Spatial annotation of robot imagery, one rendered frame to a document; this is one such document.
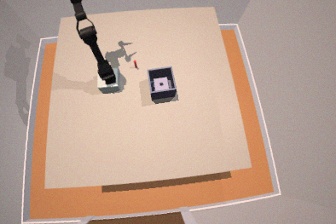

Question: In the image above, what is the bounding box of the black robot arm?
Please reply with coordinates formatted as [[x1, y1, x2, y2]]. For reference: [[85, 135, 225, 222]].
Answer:
[[70, 0, 116, 84]]

